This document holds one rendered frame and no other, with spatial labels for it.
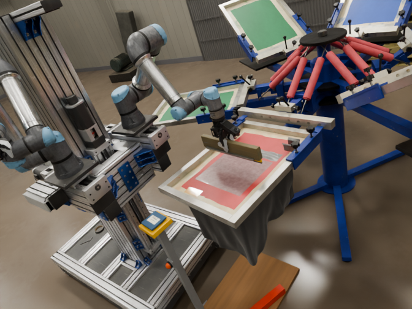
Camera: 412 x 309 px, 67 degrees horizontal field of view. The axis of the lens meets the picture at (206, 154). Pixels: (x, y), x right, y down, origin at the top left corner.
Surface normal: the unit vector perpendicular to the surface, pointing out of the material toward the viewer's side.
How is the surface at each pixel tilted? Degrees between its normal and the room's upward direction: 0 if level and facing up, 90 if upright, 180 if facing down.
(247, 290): 0
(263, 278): 0
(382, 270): 0
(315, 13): 90
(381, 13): 32
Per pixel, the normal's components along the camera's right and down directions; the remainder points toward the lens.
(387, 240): -0.29, -0.81
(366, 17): -0.59, -0.40
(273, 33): -0.10, -0.45
